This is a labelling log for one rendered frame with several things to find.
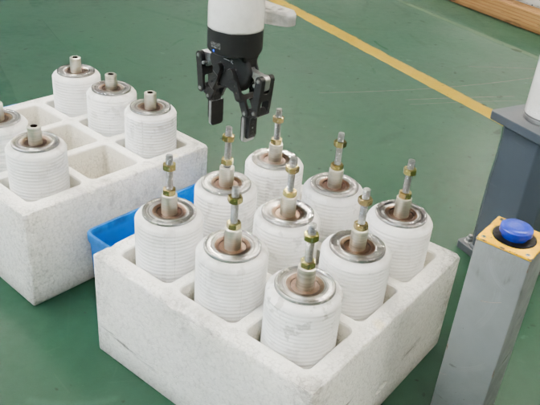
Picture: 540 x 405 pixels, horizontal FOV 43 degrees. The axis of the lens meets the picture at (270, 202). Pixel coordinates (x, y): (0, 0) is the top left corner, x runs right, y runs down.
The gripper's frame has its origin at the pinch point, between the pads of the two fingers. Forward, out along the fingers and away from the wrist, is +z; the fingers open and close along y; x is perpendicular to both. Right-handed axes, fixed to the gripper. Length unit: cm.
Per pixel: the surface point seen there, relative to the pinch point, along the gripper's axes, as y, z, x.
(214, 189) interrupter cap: 0.1, 9.9, -2.9
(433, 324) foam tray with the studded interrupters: 28.9, 28.3, 18.3
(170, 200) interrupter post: 2.0, 7.5, -12.3
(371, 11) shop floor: -113, 37, 182
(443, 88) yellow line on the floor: -40, 36, 128
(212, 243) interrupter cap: 10.9, 9.7, -12.2
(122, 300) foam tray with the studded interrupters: 0.6, 21.9, -19.7
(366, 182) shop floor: -15, 36, 57
